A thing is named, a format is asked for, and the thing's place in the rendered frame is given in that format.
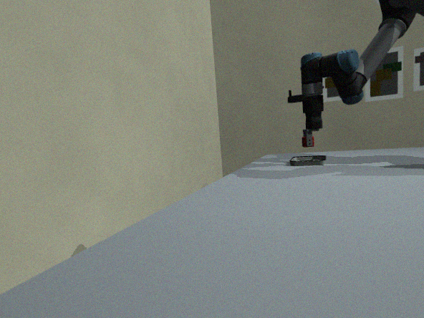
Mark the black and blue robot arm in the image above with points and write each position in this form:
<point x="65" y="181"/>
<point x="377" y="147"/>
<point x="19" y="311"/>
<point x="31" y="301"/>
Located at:
<point x="395" y="23"/>

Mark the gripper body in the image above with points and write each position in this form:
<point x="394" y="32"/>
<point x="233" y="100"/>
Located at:
<point x="312" y="101"/>

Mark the red cube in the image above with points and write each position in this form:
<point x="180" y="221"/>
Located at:
<point x="304" y="143"/>

